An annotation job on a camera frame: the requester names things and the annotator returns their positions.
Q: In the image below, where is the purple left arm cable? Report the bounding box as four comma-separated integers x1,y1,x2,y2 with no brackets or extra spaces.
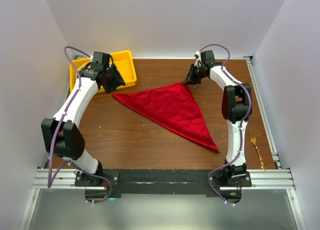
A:
47,46,113,205

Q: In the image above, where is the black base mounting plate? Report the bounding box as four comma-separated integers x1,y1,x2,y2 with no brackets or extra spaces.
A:
74,169,252,201

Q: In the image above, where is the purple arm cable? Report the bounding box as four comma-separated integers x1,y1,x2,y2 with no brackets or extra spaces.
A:
194,44,252,207
47,46,113,205

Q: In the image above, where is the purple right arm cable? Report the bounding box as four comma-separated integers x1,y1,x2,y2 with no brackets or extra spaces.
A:
194,44,252,207

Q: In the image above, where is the round woven coaster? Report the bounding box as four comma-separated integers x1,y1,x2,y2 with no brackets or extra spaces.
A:
77,62,91,72

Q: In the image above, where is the gold fork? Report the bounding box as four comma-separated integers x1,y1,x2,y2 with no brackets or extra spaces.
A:
249,131,267,170

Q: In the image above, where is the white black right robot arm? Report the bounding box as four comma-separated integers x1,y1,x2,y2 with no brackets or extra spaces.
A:
183,50,252,186

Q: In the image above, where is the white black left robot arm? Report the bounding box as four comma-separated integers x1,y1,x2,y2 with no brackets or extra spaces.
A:
41,52,125,187

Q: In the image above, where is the yellow plastic tray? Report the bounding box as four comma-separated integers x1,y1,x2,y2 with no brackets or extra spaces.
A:
69,50,137,93

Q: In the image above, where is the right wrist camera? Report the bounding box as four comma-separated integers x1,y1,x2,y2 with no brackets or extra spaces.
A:
194,51,201,63

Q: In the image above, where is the red cloth napkin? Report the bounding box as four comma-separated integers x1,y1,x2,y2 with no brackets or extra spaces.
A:
112,82,219,153

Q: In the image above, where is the aluminium frame rail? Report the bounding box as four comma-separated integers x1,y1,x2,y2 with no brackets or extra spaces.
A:
18,56,307,230

